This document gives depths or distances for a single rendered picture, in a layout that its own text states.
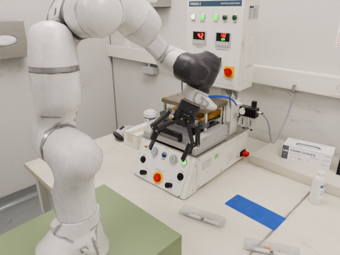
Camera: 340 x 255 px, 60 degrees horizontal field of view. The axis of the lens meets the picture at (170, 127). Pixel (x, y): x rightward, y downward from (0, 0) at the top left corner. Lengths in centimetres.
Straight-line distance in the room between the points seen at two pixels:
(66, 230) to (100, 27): 51
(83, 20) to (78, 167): 31
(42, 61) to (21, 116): 195
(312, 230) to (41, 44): 109
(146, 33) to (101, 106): 216
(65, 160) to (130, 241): 38
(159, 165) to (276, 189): 55
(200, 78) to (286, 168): 76
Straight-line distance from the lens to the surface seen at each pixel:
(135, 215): 104
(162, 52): 101
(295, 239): 122
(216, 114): 143
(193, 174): 129
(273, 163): 158
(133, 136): 172
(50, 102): 70
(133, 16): 78
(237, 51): 142
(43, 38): 69
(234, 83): 144
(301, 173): 154
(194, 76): 95
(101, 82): 289
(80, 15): 67
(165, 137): 136
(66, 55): 69
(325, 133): 177
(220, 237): 115
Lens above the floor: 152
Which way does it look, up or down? 22 degrees down
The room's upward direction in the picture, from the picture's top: straight up
